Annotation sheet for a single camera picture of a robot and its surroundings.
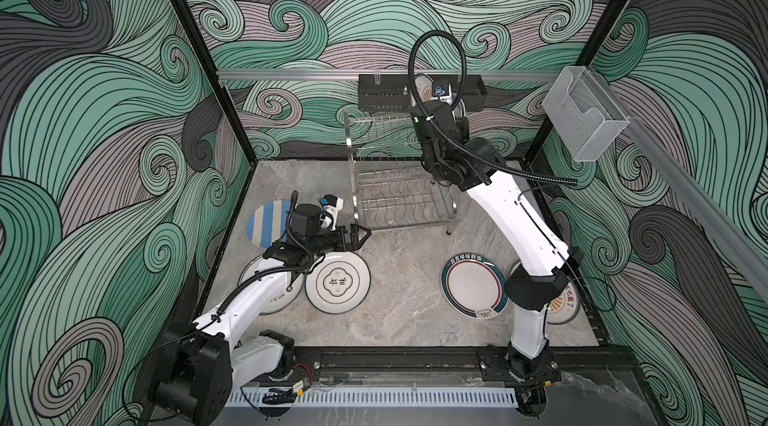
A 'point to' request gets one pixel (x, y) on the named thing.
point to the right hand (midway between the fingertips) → (451, 122)
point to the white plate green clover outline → (339, 284)
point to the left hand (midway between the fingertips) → (360, 231)
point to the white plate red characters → (283, 298)
